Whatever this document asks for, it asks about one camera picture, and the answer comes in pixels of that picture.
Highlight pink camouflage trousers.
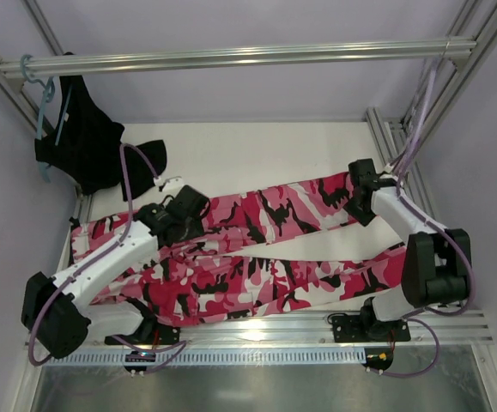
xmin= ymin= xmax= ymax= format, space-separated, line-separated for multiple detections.
xmin=92 ymin=173 xmax=406 ymax=327

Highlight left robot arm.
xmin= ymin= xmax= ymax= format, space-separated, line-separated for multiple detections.
xmin=21 ymin=185 xmax=210 ymax=359

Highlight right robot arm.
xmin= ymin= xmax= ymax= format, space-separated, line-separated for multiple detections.
xmin=345 ymin=159 xmax=475 ymax=342

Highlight lilac clothes hanger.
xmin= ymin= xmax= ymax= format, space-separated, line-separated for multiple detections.
xmin=403 ymin=58 xmax=440 ymax=151

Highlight light blue clothes hanger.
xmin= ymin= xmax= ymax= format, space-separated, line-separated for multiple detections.
xmin=18 ymin=53 xmax=74 ymax=183

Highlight black garment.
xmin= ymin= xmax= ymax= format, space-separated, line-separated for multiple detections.
xmin=33 ymin=51 xmax=170 ymax=203

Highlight aluminium right frame rail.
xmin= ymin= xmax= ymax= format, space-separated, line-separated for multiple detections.
xmin=364 ymin=0 xmax=497 ymax=207

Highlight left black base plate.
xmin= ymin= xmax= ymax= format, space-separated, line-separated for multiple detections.
xmin=118 ymin=321 xmax=181 ymax=346

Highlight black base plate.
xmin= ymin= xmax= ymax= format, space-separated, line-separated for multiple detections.
xmin=327 ymin=312 xmax=411 ymax=343
xmin=118 ymin=321 xmax=181 ymax=346

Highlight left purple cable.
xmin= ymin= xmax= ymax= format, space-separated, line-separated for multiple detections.
xmin=28 ymin=143 xmax=189 ymax=375

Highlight purple cable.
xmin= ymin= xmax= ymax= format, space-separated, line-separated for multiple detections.
xmin=28 ymin=143 xmax=189 ymax=375
xmin=379 ymin=124 xmax=476 ymax=379

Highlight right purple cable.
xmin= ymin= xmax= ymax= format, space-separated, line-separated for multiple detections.
xmin=379 ymin=124 xmax=476 ymax=379

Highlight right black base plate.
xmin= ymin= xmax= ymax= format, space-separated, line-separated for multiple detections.
xmin=327 ymin=312 xmax=411 ymax=343

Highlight slotted grey cable duct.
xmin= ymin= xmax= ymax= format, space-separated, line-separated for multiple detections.
xmin=46 ymin=346 xmax=366 ymax=368

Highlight aluminium left frame post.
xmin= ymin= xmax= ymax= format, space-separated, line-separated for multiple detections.
xmin=0 ymin=0 xmax=90 ymax=224

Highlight aluminium hanging rail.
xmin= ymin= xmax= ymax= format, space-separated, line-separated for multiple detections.
xmin=0 ymin=37 xmax=481 ymax=79

